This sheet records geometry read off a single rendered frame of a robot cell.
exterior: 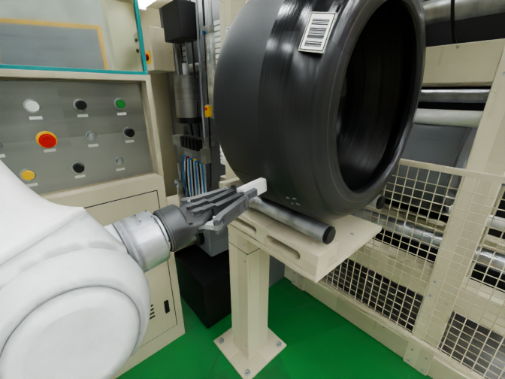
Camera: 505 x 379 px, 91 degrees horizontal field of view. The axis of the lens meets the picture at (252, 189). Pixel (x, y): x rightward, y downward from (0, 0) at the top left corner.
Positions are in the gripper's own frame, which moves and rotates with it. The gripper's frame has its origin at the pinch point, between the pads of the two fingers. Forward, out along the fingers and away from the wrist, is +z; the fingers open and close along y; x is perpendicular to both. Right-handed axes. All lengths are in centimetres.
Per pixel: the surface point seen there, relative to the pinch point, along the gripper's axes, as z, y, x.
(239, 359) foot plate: 4, 28, 103
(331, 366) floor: 35, -3, 107
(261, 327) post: 17, 25, 89
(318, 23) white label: 7.8, -10.1, -28.0
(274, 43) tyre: 5.0, -3.5, -26.3
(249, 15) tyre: 9.2, 6.8, -32.1
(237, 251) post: 14, 32, 45
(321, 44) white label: 6.6, -11.5, -25.1
